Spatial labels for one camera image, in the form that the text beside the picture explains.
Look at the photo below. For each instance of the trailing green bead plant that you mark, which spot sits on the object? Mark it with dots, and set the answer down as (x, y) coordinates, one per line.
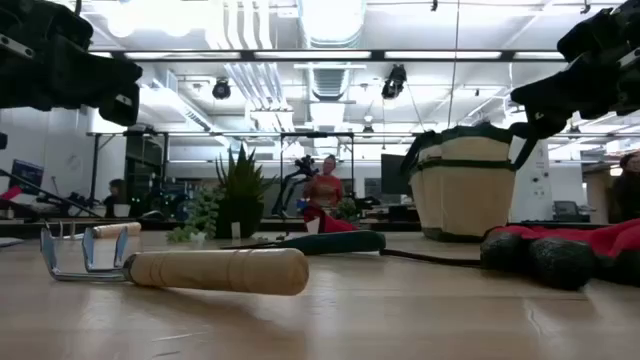
(202, 215)

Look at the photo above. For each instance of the black table frame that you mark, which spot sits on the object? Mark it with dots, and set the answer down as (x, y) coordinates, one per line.
(30, 229)

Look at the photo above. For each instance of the background black robot arm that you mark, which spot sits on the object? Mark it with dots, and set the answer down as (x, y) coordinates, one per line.
(290, 190)

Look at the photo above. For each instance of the grey office chair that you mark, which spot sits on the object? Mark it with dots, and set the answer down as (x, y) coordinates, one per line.
(566, 209)

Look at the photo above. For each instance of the black background workstation frame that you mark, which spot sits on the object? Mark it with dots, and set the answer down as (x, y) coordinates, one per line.
(165, 155)

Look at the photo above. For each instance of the succulent plant in black pot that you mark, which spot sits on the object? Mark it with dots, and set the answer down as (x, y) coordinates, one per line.
(240, 215)

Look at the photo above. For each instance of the silver round ceiling duct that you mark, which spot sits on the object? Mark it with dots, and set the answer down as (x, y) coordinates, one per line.
(332, 22)

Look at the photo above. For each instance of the person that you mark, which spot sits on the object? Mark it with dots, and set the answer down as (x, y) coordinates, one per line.
(325, 192)
(627, 190)
(116, 197)

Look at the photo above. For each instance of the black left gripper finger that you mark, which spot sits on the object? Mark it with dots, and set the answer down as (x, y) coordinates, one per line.
(122, 107)
(120, 77)

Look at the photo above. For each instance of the small background potted plant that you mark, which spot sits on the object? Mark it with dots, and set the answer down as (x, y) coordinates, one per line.
(347, 210)

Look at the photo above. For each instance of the beige green gardening bag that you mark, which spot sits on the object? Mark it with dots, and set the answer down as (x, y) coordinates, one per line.
(470, 200)

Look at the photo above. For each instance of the red black garden glove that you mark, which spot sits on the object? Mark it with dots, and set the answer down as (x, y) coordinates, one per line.
(560, 262)

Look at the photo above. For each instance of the black ceiling spot lamp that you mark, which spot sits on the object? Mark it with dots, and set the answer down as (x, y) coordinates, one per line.
(221, 90)
(394, 82)

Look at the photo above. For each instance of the white column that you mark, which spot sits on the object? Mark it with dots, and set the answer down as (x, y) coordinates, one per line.
(539, 180)

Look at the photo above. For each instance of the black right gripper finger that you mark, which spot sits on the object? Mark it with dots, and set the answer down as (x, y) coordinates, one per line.
(570, 95)
(540, 125)

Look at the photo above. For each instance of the blue background screen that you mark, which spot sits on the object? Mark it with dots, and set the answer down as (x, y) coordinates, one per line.
(26, 175)

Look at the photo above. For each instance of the black overhead crossbar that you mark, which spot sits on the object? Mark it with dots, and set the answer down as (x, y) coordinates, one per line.
(245, 55)

